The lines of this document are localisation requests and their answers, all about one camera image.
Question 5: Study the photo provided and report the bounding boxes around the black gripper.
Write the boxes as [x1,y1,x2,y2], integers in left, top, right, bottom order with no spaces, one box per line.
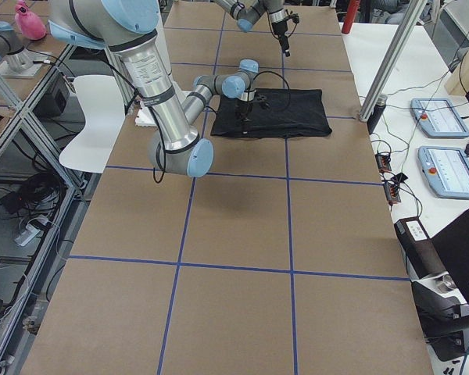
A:
[268,11,300,57]
[235,91,269,136]

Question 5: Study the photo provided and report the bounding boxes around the black printed t-shirt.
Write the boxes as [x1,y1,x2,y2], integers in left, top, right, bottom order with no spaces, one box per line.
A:
[210,88,332,138]

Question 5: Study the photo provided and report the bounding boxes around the spare grey robot arm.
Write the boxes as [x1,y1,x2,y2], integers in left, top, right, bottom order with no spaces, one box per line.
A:
[0,20,40,78]

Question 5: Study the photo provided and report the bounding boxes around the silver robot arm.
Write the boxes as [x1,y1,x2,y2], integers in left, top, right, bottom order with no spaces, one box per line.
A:
[213,0,300,57]
[49,1,259,177]

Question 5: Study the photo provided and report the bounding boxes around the red cylinder bottle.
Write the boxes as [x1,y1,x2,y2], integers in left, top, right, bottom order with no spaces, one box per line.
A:
[342,0,360,34]

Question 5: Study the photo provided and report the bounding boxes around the white plastic chair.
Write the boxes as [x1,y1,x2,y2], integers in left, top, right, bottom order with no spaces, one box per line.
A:
[59,75,126,173]

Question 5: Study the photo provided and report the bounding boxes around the upper blue teach pendant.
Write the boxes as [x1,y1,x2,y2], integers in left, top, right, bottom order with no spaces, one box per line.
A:
[410,98,469,139]

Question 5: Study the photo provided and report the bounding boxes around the blue teach pendant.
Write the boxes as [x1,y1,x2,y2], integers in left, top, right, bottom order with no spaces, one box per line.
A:
[417,146,469,200]
[410,98,469,139]

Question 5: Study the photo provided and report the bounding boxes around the lower blue teach pendant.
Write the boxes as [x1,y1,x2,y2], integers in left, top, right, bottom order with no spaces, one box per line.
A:
[417,146,469,200]

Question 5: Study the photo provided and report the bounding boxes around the black label printer box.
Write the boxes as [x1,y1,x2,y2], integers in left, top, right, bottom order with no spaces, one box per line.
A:
[394,216,446,280]

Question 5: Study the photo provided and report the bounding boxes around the pink plush toy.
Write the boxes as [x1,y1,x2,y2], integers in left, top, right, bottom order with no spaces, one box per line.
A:
[15,1,47,41]

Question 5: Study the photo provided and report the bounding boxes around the white power strip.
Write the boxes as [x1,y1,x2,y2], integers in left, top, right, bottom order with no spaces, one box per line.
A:
[15,215,49,247]

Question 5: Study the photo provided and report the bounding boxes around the black monitor on stand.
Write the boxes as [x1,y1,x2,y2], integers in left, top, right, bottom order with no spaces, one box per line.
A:
[424,209,469,361]

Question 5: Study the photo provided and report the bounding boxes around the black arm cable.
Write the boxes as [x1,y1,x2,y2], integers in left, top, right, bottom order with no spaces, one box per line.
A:
[103,58,292,184]

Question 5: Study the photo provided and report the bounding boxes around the aluminium frame post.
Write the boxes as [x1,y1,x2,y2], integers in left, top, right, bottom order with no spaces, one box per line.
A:
[359,0,426,122]

